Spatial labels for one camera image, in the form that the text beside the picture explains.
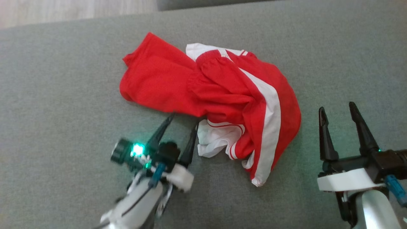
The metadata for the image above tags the left arm blue-plug black cable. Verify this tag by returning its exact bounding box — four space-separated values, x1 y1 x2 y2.
121 162 166 217

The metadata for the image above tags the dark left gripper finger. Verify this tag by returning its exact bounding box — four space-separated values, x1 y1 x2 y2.
179 123 199 167
146 113 175 152

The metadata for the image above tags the red garment with white stripes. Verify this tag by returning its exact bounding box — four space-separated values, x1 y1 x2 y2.
120 32 301 187

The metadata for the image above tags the right arm blue-plug black cable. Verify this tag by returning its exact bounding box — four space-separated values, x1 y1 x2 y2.
385 175 407 207

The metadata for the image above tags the arm blue-plug black cable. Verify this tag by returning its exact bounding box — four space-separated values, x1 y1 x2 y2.
385 175 407 207
121 162 166 217

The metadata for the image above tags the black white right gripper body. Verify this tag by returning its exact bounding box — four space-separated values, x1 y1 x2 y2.
317 149 407 192

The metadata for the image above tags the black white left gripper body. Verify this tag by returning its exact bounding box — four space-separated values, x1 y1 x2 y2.
151 142 194 192

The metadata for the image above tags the grey fabric sofa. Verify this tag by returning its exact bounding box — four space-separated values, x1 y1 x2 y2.
0 0 407 229

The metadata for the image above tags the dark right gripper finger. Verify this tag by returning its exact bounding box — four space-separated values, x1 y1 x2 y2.
319 107 339 162
349 101 380 156

